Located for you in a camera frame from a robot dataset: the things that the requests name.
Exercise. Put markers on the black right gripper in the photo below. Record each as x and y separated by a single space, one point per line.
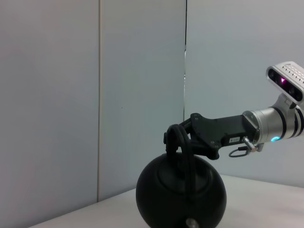
221 130

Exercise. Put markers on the black round teapot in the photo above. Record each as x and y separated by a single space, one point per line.
166 194

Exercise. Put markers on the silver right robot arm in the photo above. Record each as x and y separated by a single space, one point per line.
273 123

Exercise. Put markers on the white backdrop panel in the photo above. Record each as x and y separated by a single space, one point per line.
237 47
47 95

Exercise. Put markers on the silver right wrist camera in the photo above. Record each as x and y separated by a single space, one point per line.
285 80

